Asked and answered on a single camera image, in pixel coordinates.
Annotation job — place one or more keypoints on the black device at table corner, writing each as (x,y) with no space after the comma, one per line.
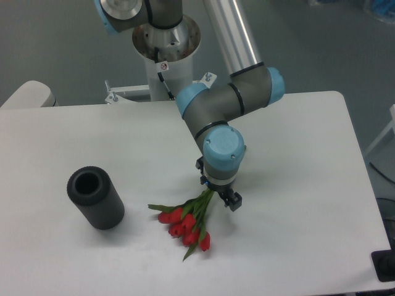
(383,261)

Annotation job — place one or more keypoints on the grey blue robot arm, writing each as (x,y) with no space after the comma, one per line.
(208,111)

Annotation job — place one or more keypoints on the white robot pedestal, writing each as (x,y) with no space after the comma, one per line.
(168,60)

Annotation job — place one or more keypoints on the blue plastic bag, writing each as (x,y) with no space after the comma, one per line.
(382,10)

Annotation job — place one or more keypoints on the black ribbed cylinder vase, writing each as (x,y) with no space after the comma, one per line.
(91,190)

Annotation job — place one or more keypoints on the white chair back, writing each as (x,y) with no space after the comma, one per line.
(32,94)

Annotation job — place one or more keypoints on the red tulip bouquet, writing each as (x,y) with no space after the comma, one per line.
(187,221)

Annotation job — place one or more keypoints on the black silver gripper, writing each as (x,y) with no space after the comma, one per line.
(231,199)

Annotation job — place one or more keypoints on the white furniture frame right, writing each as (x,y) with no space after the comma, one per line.
(383,138)

